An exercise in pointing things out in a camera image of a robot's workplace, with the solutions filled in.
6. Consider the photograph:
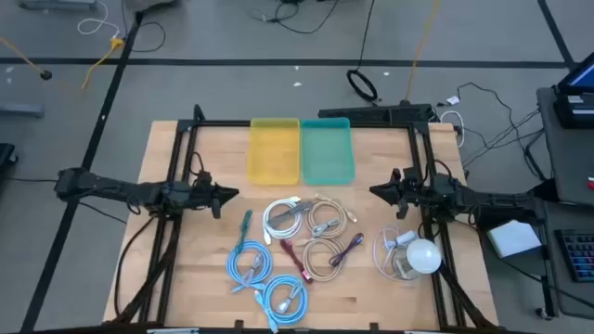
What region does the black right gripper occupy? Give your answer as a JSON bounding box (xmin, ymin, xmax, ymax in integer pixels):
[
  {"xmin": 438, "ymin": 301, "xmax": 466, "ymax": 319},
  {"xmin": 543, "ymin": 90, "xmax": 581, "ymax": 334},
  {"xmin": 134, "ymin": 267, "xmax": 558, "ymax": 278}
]
[{"xmin": 369, "ymin": 175, "xmax": 440, "ymax": 220}]

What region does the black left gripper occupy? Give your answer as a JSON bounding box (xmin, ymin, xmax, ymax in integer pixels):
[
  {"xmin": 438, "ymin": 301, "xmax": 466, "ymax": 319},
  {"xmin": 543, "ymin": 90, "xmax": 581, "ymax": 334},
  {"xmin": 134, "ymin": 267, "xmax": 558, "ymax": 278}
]
[{"xmin": 184, "ymin": 178, "xmax": 240, "ymax": 220}]

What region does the green short USB cable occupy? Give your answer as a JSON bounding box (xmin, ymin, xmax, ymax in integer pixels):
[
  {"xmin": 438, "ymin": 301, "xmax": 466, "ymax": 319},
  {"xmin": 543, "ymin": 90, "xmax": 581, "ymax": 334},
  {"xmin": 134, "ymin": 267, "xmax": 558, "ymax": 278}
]
[{"xmin": 236, "ymin": 209, "xmax": 254, "ymax": 254}]

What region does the light blue HDMI cable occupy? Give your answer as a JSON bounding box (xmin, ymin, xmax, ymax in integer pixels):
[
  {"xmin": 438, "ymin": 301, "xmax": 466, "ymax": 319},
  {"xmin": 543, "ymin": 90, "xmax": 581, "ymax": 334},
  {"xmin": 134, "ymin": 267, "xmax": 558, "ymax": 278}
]
[
  {"xmin": 226, "ymin": 238, "xmax": 275, "ymax": 294},
  {"xmin": 253, "ymin": 274, "xmax": 310, "ymax": 334}
]

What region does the grey short USB cable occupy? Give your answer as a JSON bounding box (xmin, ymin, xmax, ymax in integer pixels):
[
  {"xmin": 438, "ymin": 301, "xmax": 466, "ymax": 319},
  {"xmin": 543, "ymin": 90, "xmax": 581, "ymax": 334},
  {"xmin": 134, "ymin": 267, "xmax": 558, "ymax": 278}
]
[{"xmin": 267, "ymin": 199, "xmax": 317, "ymax": 228}]

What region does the purple short USB cable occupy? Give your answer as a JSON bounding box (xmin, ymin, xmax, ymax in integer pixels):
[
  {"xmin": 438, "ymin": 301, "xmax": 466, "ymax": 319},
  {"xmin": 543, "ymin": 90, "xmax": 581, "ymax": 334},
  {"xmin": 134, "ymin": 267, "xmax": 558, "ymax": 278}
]
[{"xmin": 328, "ymin": 232, "xmax": 366, "ymax": 269}]

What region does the beige braided cable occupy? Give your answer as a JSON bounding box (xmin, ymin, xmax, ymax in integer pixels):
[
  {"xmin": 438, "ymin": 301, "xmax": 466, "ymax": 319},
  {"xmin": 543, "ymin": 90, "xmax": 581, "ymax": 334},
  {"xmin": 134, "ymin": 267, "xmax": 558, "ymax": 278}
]
[
  {"xmin": 304, "ymin": 193, "xmax": 358, "ymax": 240},
  {"xmin": 296, "ymin": 236, "xmax": 348, "ymax": 283}
]

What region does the red braided USB cable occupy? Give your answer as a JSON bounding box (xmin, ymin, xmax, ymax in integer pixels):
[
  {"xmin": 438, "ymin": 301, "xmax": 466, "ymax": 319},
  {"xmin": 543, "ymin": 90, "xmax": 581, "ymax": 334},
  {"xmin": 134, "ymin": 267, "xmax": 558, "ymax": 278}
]
[{"xmin": 279, "ymin": 238, "xmax": 315, "ymax": 284}]

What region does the yellow translucent plastic tray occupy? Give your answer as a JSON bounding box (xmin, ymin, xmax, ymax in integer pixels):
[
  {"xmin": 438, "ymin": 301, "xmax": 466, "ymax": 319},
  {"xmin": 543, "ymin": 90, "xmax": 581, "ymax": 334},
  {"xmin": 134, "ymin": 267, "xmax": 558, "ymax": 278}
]
[{"xmin": 246, "ymin": 117, "xmax": 302, "ymax": 186}]

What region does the white round lamp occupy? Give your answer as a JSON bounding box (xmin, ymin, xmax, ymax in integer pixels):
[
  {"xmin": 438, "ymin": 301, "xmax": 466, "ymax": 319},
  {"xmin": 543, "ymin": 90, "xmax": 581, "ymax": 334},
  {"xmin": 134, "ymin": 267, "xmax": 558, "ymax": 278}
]
[{"xmin": 406, "ymin": 238, "xmax": 443, "ymax": 275}]

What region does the teal translucent plastic tray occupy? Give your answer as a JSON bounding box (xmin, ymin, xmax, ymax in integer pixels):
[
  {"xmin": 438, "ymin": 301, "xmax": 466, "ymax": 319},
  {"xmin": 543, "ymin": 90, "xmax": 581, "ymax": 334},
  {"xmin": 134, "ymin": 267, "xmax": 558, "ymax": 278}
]
[{"xmin": 299, "ymin": 116, "xmax": 357, "ymax": 186}]

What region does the white box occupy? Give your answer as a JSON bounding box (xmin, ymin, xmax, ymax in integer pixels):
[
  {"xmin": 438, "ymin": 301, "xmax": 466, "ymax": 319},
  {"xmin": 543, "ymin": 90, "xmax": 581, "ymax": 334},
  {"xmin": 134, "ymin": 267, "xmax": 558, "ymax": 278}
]
[{"xmin": 485, "ymin": 220, "xmax": 543, "ymax": 259}]

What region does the grey side table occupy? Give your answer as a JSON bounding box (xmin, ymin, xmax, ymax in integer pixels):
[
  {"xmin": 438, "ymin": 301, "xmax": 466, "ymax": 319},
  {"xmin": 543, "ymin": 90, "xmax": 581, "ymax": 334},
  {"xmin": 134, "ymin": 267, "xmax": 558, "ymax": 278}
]
[{"xmin": 536, "ymin": 85, "xmax": 594, "ymax": 205}]

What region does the grey keyboard desk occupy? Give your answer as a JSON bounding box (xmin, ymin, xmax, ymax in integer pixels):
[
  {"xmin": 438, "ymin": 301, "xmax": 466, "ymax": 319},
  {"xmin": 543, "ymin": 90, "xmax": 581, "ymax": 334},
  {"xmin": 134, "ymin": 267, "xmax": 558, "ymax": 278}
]
[{"xmin": 537, "ymin": 201, "xmax": 594, "ymax": 321}]

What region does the black backlit keyboard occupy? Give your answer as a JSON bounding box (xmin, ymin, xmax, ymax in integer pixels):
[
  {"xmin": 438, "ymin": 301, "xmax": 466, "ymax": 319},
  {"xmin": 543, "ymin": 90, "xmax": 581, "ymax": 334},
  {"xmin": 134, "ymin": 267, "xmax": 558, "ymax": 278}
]
[{"xmin": 554, "ymin": 227, "xmax": 594, "ymax": 283}]

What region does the black laptop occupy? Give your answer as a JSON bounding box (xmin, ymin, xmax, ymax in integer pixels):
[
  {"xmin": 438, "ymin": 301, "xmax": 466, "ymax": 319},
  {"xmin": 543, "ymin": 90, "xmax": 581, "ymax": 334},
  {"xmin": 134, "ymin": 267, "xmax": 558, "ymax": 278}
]
[{"xmin": 552, "ymin": 51, "xmax": 594, "ymax": 130}]

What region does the grey metal floor bar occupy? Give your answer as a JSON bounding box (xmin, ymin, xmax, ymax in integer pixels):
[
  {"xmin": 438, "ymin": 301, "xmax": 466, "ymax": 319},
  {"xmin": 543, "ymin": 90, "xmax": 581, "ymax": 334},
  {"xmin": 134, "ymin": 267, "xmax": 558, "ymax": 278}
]
[{"xmin": 0, "ymin": 102, "xmax": 45, "ymax": 118}]

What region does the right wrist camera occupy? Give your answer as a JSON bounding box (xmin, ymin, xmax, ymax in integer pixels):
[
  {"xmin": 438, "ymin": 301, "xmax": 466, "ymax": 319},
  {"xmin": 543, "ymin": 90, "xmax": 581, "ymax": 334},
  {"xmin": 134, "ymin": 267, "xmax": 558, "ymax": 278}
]
[{"xmin": 392, "ymin": 167, "xmax": 415, "ymax": 186}]

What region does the white thin cable with adapter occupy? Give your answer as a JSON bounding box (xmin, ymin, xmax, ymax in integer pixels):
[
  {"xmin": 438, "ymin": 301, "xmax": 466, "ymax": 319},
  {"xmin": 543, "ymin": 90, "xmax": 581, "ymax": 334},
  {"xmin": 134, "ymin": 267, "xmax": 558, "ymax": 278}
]
[{"xmin": 372, "ymin": 224, "xmax": 417, "ymax": 282}]

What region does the black aluminium table frame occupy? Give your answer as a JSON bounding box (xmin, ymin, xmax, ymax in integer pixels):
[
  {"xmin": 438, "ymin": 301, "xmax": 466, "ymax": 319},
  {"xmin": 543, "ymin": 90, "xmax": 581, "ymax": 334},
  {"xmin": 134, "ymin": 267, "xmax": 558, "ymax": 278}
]
[{"xmin": 110, "ymin": 104, "xmax": 500, "ymax": 334}]

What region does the white looped cable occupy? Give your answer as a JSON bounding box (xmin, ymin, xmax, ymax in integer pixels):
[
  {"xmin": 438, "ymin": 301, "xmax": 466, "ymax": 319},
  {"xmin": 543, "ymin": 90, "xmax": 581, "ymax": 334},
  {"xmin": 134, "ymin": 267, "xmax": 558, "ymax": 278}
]
[{"xmin": 438, "ymin": 109, "xmax": 465, "ymax": 148}]

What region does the black coiled hanging cable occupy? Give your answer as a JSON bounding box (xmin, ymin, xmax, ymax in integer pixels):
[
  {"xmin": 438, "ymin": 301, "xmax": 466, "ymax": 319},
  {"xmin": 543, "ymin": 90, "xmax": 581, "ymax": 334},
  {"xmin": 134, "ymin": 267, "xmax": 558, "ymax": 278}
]
[{"xmin": 345, "ymin": 0, "xmax": 381, "ymax": 104}]

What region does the black floor cable tangle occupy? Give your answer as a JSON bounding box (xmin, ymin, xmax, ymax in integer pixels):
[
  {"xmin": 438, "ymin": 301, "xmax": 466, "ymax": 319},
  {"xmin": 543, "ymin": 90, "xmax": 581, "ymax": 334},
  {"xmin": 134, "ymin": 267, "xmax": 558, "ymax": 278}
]
[{"xmin": 457, "ymin": 82, "xmax": 547, "ymax": 182}]

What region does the yellow hanging cable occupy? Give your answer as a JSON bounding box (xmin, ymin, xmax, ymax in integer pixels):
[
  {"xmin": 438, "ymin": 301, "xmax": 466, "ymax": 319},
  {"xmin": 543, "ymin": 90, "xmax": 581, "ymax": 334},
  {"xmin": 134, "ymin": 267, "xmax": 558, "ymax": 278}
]
[{"xmin": 406, "ymin": 0, "xmax": 442, "ymax": 103}]

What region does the black looped floor cable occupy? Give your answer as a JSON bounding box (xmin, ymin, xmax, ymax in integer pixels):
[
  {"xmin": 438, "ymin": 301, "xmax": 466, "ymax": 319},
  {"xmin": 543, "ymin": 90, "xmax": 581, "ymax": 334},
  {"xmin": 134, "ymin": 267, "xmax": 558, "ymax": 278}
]
[{"xmin": 121, "ymin": 0, "xmax": 167, "ymax": 53}]

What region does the black floor cable with plugs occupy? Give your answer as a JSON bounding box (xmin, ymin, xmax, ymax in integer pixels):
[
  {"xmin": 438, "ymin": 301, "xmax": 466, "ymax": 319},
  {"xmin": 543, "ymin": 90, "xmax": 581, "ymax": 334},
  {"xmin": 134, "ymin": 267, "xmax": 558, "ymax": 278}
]
[{"xmin": 252, "ymin": 0, "xmax": 340, "ymax": 34}]

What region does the yellow extension cord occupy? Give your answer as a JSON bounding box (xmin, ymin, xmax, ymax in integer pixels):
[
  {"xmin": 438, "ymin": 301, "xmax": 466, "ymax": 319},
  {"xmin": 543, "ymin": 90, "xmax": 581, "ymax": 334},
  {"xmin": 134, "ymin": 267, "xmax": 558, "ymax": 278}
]
[{"xmin": 81, "ymin": 36, "xmax": 126, "ymax": 90}]

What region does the yellow cable with black plug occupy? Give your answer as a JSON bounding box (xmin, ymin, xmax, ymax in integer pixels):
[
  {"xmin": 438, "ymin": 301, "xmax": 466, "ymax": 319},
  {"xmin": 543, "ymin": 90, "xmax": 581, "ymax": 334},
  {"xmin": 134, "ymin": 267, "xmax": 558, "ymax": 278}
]
[{"xmin": 0, "ymin": 35, "xmax": 53, "ymax": 81}]

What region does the white floor cable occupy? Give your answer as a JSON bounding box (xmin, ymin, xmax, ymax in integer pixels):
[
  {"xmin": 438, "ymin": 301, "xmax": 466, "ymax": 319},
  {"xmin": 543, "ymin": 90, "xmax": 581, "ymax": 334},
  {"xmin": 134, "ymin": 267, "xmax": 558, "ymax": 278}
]
[{"xmin": 76, "ymin": 0, "xmax": 122, "ymax": 38}]

